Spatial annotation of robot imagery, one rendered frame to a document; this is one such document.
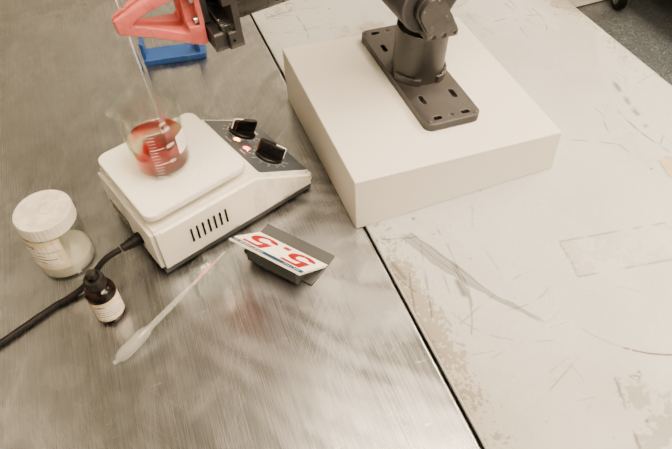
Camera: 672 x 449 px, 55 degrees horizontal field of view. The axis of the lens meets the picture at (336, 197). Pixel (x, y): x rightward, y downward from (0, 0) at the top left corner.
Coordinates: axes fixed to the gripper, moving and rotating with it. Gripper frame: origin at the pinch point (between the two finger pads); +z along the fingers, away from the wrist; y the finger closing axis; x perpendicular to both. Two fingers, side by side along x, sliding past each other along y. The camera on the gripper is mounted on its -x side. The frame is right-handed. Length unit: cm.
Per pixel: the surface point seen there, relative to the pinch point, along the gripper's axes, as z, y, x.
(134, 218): 6.2, 5.1, 18.0
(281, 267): -5.0, 15.1, 22.8
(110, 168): 6.4, -0.9, 15.7
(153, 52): -5.5, -31.7, 23.8
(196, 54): -10.9, -27.9, 24.1
